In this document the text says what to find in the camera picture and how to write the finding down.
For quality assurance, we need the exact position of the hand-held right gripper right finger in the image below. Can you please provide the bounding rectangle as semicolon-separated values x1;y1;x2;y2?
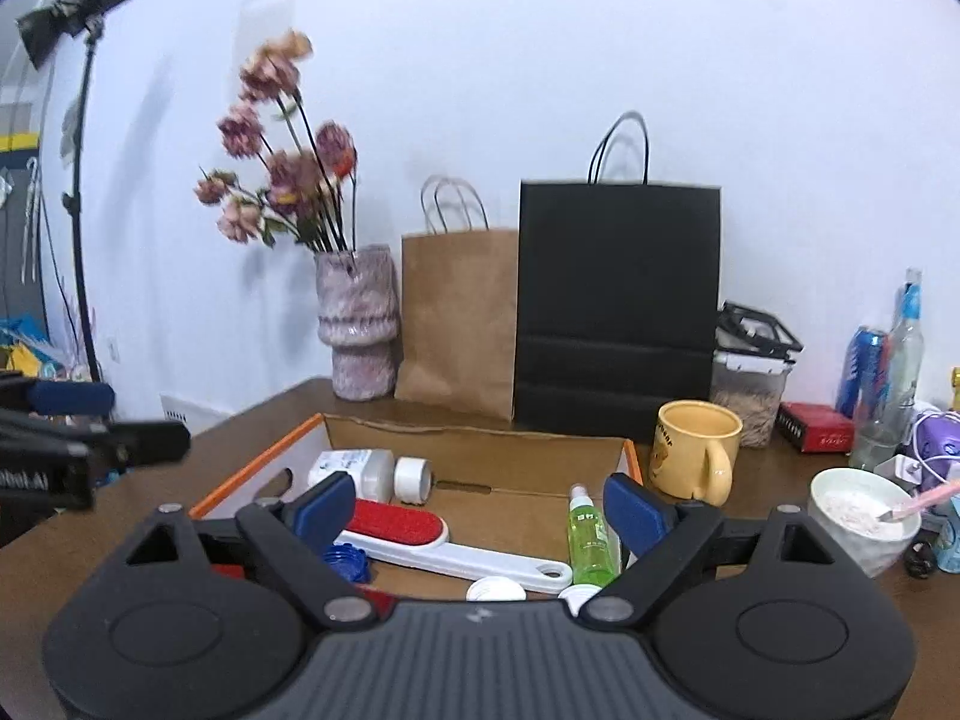
577;472;837;631

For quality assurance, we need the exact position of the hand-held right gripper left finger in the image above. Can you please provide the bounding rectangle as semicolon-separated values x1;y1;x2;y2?
124;472;380;633

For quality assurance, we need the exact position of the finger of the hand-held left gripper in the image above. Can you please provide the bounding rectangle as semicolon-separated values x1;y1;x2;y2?
0;370;116;419
0;412;193;467

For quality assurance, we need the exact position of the white plastic bottle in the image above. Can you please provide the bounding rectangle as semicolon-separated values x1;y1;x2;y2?
305;448;398;504

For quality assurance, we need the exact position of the green spray bottle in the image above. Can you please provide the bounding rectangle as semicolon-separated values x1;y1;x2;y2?
567;484;623;588

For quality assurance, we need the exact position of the blue ridged lid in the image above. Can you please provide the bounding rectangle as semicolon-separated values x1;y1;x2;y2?
322;543;373;584

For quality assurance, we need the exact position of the white tape roll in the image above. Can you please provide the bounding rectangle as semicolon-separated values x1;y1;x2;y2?
393;455;434;506

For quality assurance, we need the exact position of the red cardboard box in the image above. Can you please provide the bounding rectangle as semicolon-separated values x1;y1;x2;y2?
187;412;647;617

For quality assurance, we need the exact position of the red lint brush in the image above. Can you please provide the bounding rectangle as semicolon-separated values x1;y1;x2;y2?
333;498;575;596

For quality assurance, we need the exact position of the white round lid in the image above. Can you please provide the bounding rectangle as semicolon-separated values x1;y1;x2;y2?
464;575;529;603

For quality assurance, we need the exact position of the yellow mug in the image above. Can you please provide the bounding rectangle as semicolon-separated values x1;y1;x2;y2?
648;399;744;508

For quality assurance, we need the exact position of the clear container with black lid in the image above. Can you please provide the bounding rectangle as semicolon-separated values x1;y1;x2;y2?
708;301;804;450

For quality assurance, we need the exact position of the pink marbled ceramic vase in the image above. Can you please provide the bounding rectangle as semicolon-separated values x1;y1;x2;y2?
313;243;403;403

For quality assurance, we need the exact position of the small red box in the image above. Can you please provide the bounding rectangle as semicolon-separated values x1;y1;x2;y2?
775;400;857;455

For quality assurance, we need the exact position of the black light stand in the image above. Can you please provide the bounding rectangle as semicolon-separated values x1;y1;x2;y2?
14;0;143;385

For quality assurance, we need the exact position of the black paper bag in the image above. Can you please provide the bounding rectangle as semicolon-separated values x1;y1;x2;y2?
513;110;723;437

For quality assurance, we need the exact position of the white ribbed bowl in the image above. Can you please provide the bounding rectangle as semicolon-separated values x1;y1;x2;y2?
808;466;923;579

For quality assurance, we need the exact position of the brown paper bag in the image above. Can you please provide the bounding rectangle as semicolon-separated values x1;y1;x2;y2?
393;174;521;423

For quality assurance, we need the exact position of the blue drink can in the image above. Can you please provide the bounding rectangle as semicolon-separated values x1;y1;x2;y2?
835;325;894;422

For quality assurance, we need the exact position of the white power adapter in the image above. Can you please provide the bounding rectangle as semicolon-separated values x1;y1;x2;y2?
873;451;928;493

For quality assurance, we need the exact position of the small black object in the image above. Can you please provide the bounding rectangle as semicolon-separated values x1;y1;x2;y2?
903;539;939;579

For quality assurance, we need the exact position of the clear glass bottle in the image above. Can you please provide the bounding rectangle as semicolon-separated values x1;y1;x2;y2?
849;267;926;474

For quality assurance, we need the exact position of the pink spoon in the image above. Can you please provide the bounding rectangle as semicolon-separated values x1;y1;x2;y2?
873;478;960;525

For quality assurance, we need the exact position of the purple small appliance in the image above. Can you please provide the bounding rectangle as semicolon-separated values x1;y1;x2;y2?
910;408;960;482

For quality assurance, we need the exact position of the dried pink rose bouquet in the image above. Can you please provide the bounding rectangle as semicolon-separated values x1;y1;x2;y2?
193;29;360;255

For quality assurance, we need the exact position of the light blue cup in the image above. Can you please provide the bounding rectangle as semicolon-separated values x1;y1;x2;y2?
935;494;960;575

